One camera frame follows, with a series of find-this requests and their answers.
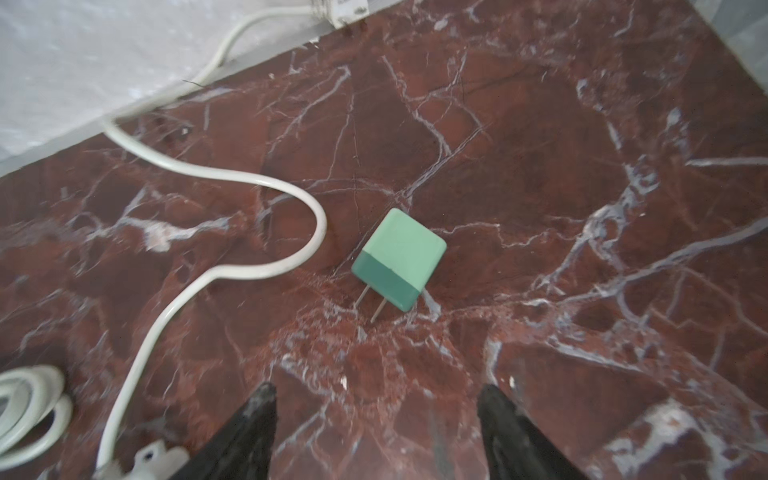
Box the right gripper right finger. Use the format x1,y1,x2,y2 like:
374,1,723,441
477,384,586,480

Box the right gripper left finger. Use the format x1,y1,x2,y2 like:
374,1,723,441
171,382,278,480

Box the green double cube plug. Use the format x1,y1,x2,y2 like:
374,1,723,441
351,208,447,320

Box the long white power strip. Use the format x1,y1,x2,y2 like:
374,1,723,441
93,440,190,480

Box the coiled white strip cable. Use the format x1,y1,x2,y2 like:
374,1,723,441
0,364,74,472

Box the long white strip cable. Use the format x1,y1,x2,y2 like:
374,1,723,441
94,0,371,472

